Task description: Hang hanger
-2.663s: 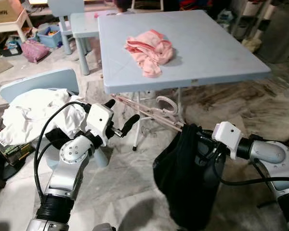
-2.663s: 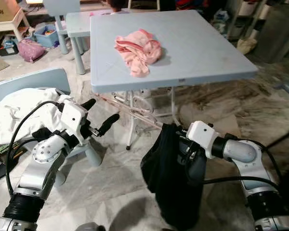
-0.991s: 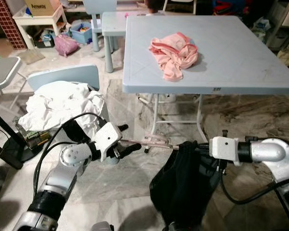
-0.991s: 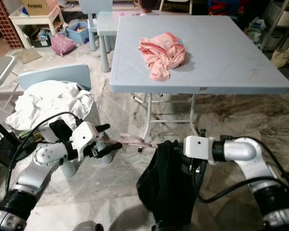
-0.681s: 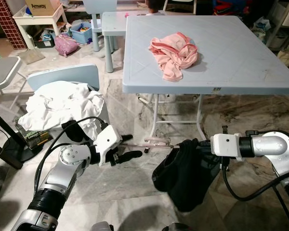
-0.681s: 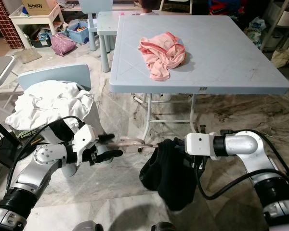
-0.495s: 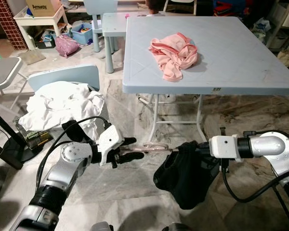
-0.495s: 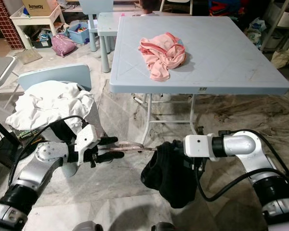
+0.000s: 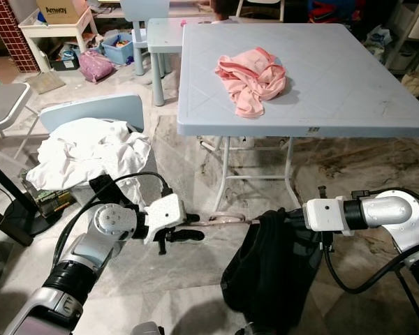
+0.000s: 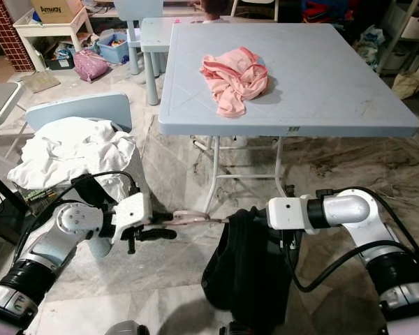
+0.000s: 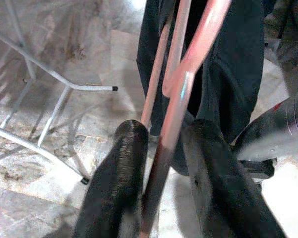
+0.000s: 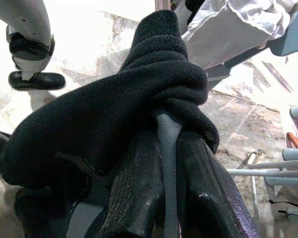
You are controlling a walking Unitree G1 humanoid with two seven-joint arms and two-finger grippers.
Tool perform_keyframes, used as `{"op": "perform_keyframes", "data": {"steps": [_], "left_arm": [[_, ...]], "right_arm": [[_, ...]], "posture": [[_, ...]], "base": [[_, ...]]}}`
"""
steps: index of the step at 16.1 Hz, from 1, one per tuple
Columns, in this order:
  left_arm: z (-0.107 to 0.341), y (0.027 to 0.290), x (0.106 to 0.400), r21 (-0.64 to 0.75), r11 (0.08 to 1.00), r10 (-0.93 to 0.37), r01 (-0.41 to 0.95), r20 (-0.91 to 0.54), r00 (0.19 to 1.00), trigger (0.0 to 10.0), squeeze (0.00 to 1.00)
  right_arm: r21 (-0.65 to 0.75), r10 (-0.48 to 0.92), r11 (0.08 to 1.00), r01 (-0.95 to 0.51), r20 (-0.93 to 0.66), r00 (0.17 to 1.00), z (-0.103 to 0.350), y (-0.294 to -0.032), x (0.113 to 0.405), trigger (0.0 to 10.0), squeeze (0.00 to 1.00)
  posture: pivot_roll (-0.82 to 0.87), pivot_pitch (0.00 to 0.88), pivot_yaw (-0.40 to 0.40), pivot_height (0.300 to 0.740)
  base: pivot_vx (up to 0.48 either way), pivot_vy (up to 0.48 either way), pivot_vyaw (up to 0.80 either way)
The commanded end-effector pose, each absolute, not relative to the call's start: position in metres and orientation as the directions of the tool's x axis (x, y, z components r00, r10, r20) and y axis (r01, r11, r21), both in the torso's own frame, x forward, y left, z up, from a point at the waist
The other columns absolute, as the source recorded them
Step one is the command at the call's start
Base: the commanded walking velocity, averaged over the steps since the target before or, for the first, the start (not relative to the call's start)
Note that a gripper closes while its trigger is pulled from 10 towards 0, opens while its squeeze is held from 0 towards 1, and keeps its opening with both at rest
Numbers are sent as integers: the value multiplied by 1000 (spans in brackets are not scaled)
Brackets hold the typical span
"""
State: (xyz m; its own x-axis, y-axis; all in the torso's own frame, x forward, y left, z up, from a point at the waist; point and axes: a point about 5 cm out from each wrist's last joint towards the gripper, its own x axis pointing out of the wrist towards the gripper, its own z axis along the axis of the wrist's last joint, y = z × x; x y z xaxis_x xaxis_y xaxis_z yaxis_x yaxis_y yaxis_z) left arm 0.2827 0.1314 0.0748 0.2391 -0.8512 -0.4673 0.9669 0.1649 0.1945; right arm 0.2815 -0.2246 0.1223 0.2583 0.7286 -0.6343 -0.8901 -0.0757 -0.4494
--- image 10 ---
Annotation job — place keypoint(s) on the tan bag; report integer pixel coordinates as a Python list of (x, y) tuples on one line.
[(408, 85)]

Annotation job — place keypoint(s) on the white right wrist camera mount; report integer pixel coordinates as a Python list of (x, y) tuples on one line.
[(288, 213)]

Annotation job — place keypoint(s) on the red and blue bags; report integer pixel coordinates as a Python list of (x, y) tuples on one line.
[(328, 10)]

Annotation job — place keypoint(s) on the pink garment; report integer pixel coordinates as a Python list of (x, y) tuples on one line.
[(234, 80)]

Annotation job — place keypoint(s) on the pale pink plastic hanger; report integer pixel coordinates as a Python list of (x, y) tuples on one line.
[(195, 218)]

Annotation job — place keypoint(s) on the brown cardboard box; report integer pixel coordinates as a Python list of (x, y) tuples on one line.
[(57, 10)]

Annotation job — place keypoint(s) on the grey robot left leg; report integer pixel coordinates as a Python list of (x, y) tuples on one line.
[(126, 329)]

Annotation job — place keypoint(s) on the light blue plastic chair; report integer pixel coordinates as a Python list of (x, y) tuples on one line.
[(77, 110)]

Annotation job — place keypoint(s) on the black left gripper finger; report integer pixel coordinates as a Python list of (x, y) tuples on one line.
[(160, 234)]

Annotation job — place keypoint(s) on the small light blue kids table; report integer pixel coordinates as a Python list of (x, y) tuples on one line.
[(157, 35)]

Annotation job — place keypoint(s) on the white garment with black print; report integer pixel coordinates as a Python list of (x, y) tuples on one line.
[(70, 153)]

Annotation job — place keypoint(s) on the child with dark hair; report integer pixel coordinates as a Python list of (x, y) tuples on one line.
[(216, 7)]

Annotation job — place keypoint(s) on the metal storage shelf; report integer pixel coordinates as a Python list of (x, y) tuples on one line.
[(408, 31)]

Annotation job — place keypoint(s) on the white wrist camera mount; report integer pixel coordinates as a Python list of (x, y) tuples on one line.
[(133, 213), (288, 213)]

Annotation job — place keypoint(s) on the green printed packet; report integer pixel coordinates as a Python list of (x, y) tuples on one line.
[(43, 195)]

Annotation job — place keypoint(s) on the blue toy bin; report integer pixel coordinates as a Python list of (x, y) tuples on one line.
[(113, 52)]

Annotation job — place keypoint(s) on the grey folding chair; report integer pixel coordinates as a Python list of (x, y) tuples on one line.
[(0, 101)]

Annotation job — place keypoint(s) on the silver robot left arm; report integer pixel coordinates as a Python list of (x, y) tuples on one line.
[(56, 251)]

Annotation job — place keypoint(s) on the light blue plastic folding table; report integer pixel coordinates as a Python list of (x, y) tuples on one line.
[(335, 84)]

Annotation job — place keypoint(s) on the white low shelf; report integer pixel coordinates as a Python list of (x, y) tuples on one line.
[(52, 29)]

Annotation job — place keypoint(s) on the small light blue kids chair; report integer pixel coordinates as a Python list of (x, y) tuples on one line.
[(138, 8)]

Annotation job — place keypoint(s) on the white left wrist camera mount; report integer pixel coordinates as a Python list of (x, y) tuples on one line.
[(133, 213)]

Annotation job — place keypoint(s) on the beige floor mat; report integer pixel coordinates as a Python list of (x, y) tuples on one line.
[(42, 82)]

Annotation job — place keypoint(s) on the white baby high chair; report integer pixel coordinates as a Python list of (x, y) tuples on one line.
[(253, 8)]

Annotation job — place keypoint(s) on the purple pink bag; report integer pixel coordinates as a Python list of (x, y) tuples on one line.
[(91, 66)]

